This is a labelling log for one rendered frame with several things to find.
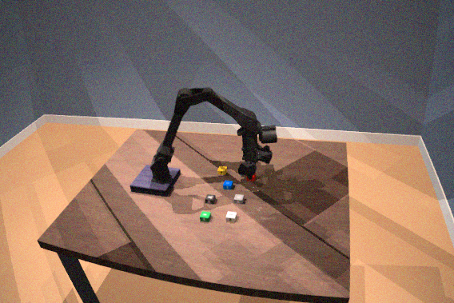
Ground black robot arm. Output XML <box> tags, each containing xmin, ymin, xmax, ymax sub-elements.
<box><xmin>150</xmin><ymin>87</ymin><xmax>277</xmax><ymax>185</ymax></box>

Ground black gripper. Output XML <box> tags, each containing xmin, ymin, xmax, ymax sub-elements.
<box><xmin>238</xmin><ymin>143</ymin><xmax>262</xmax><ymax>180</ymax></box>

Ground yellow block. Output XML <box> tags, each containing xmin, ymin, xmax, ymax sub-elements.
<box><xmin>217</xmin><ymin>166</ymin><xmax>227</xmax><ymax>175</ymax></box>

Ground green block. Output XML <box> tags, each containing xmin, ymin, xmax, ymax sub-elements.
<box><xmin>200</xmin><ymin>212</ymin><xmax>211</xmax><ymax>222</ymax></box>

